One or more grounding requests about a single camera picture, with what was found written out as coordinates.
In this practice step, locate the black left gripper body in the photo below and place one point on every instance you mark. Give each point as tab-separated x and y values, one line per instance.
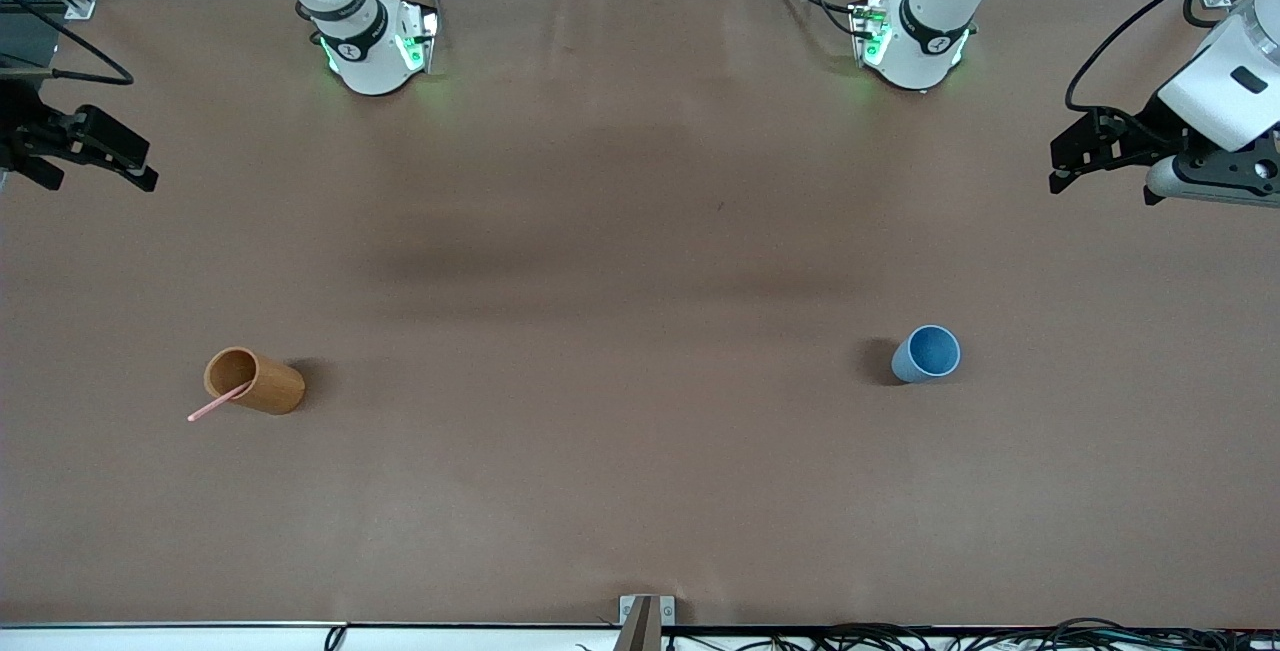
1152	130

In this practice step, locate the blue plastic cup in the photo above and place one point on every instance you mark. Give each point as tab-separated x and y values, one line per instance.
925	354

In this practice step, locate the pink chopstick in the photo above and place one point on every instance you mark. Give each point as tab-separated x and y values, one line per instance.
215	408

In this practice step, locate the aluminium profile post with bracket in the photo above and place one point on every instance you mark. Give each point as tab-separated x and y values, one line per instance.
642	623

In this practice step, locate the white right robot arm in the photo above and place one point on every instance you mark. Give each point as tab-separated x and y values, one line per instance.
365	51

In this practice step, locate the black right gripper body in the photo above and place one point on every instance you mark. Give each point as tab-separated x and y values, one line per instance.
22	136

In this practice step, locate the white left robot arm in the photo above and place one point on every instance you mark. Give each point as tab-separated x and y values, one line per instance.
925	41

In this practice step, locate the brown wooden cup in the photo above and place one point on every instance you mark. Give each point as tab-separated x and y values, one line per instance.
265	386

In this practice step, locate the brown table cover sheet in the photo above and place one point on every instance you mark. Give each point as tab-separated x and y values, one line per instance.
640	331

